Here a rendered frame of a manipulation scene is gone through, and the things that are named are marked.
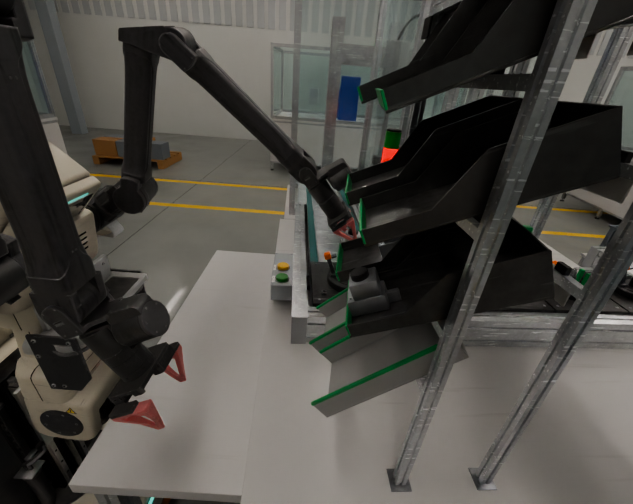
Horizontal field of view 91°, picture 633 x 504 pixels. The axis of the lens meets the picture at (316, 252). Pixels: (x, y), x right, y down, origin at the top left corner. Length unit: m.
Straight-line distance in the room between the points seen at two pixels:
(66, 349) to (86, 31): 9.98
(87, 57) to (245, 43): 3.93
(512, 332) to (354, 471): 0.62
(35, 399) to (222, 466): 0.52
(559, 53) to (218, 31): 9.04
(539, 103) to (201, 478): 0.77
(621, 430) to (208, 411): 0.97
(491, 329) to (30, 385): 1.20
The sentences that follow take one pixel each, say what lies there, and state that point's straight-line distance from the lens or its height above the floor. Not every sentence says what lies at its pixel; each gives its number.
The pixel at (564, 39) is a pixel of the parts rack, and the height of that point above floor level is 1.58.
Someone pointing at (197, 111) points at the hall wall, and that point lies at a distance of 9.51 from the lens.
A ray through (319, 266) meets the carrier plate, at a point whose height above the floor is 0.97.
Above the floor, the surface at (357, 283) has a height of 1.26.
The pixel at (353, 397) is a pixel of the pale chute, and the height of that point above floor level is 1.06.
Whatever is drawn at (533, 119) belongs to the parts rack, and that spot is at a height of 1.52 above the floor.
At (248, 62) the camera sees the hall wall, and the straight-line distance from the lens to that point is 9.09.
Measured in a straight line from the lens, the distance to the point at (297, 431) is 0.79.
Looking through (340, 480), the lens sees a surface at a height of 0.86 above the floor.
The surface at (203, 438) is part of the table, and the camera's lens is 0.80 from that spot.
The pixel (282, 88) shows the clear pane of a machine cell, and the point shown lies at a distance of 5.93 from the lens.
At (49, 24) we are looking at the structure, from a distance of 9.79.
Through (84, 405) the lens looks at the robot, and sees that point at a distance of 1.03.
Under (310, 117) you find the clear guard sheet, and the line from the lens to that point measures 2.18.
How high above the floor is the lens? 1.53
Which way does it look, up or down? 29 degrees down
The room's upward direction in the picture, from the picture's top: 5 degrees clockwise
